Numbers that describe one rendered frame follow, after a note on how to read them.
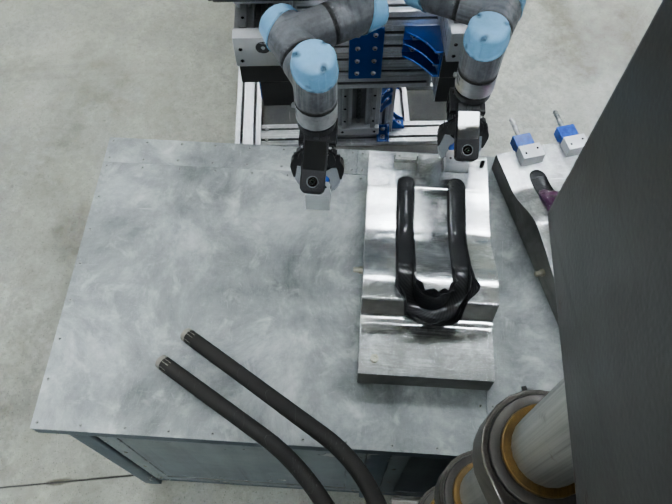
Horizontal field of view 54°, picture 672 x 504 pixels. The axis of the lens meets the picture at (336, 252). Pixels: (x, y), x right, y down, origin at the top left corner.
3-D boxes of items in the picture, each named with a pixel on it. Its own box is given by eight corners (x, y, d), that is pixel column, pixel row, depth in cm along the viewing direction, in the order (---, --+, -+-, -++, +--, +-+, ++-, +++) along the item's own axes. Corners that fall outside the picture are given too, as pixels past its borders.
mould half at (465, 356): (367, 174, 155) (369, 138, 143) (479, 180, 155) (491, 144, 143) (357, 382, 132) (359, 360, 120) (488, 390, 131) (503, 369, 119)
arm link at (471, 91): (499, 86, 122) (454, 84, 122) (494, 103, 126) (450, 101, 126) (497, 56, 125) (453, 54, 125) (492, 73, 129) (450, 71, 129)
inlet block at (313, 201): (311, 158, 145) (310, 143, 140) (333, 159, 145) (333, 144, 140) (305, 209, 139) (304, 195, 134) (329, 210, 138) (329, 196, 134)
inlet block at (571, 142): (541, 120, 159) (547, 105, 154) (560, 116, 160) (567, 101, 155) (562, 163, 153) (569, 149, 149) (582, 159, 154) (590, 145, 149)
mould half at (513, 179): (491, 168, 156) (501, 139, 146) (594, 147, 159) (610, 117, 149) (576, 368, 133) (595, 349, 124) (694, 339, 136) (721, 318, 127)
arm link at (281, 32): (313, 22, 122) (341, 62, 117) (257, 43, 119) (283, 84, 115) (311, -13, 115) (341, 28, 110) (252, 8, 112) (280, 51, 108)
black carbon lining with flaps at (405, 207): (394, 180, 146) (398, 154, 138) (468, 184, 146) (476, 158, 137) (390, 328, 130) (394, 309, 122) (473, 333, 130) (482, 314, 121)
